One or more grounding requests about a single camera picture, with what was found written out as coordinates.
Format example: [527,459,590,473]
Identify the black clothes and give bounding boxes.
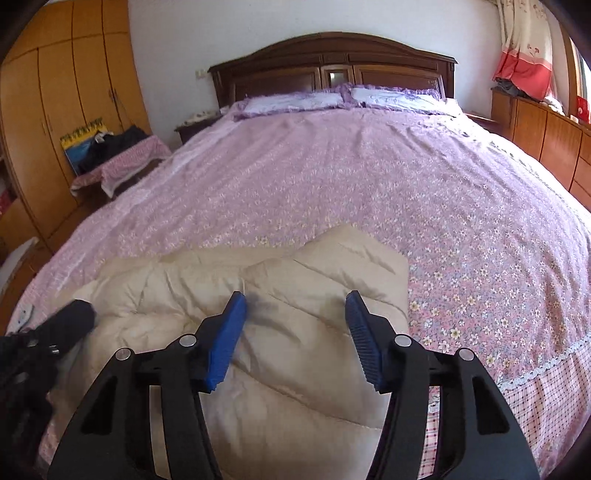
[76,124,151,176]

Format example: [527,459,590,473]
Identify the floral curtain with red hem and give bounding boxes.
[492,0,557,103]

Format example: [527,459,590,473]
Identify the dark wooden headboard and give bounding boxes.
[208,31,459,109]

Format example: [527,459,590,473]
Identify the dark wooden nightstand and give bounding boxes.
[464,113,500,136]
[174,111,221,145]

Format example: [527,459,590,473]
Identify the pile of clothes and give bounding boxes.
[490,78,566,114]

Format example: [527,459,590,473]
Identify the light wooden wardrobe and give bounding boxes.
[0,0,153,259]

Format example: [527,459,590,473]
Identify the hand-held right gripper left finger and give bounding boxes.
[47,291,249,480]

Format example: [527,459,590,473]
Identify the wooden low cabinet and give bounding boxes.
[490,88,591,213]

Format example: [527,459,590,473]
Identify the beige quilted blanket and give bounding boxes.
[46,224,411,480]

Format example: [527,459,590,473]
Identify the small table with pink cloth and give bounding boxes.
[69,136,172,199]

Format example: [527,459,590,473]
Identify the colourful calendar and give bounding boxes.
[60,119,109,176]

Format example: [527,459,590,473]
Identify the purple frilled pillow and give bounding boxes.
[233,83,354,121]
[342,83,462,115]

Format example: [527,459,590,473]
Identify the bed with pink floral cover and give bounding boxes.
[4,90,591,480]

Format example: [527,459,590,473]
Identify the window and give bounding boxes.
[570,37,591,100]

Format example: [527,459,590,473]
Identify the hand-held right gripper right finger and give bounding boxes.
[345,290,541,480]

